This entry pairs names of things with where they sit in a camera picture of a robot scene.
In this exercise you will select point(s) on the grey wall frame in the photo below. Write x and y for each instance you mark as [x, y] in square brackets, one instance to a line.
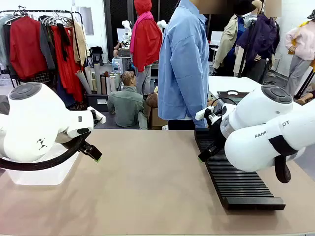
[86, 20]

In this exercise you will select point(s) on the white board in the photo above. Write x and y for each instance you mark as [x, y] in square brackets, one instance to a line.
[216, 38]

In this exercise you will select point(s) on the black storage crate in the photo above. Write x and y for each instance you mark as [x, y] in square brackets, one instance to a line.
[97, 102]

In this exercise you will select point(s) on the person's right forearm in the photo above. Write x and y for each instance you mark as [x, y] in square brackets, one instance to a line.
[198, 105]

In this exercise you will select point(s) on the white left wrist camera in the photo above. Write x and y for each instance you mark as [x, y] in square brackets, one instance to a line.
[98, 116]

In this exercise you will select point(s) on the red coat mannequin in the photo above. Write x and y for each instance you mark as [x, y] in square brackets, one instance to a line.
[146, 44]

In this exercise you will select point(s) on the white table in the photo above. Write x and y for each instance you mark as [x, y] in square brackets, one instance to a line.
[229, 83]

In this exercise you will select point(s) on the red hanging dress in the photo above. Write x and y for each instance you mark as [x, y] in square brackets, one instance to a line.
[71, 73]

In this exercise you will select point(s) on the beige paper roll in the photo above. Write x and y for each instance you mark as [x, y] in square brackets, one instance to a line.
[89, 78]

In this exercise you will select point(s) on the beige trench coat mannequin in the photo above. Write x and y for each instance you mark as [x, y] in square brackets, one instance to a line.
[227, 41]

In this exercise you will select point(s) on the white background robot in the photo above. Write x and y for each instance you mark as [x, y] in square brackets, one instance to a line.
[126, 32]

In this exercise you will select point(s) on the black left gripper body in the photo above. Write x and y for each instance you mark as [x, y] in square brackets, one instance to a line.
[85, 147]

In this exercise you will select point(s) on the black metal clothes rack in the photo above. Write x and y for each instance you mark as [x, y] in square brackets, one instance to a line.
[37, 11]

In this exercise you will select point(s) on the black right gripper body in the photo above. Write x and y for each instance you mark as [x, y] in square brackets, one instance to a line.
[214, 123]

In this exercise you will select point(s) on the grey paper roll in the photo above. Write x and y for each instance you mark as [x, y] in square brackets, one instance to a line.
[82, 79]

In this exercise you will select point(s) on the purple jacket mannequin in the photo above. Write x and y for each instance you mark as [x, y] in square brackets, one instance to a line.
[263, 39]

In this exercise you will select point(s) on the black slotted PCB rack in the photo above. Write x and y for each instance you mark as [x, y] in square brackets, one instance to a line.
[241, 186]

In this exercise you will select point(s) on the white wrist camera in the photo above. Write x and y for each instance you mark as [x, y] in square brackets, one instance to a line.
[203, 113]
[98, 116]

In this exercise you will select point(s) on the black tripod pole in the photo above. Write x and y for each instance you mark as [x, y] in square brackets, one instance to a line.
[247, 49]

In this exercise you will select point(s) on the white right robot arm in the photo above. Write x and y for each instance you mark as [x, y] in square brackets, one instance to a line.
[258, 137]

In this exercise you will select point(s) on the navy blue hanging garment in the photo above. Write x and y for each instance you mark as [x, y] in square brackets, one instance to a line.
[64, 93]

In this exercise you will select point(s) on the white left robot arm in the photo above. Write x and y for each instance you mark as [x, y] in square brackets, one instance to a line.
[37, 123]

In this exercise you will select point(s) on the brown cardboard box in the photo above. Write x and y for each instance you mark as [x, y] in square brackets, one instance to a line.
[155, 120]

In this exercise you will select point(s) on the beige hanging garment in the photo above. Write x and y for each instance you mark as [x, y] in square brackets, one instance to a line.
[80, 44]

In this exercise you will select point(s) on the olive paper roll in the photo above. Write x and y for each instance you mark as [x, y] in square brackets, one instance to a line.
[98, 78]

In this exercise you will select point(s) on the pink hoodie mannequin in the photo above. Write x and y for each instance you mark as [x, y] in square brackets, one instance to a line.
[301, 44]

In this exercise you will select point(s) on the light grey hanging garment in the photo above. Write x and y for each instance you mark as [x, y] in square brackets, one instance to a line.
[3, 37]

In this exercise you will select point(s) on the black office chair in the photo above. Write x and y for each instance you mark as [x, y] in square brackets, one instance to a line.
[96, 55]

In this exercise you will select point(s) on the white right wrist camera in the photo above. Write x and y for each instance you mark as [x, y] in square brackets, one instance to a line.
[203, 113]

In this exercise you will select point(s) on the dark grey hanging garment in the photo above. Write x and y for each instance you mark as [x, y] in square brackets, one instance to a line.
[46, 49]

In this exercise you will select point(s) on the red hanging shirt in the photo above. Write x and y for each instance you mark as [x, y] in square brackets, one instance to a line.
[27, 46]

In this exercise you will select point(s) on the clear plastic box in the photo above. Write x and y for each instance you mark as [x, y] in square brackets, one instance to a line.
[41, 175]

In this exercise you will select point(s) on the seated grey jacket figure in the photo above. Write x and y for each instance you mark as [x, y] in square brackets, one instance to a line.
[126, 105]

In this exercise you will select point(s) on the person's blue shirt torso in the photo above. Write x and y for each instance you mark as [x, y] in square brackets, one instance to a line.
[182, 61]

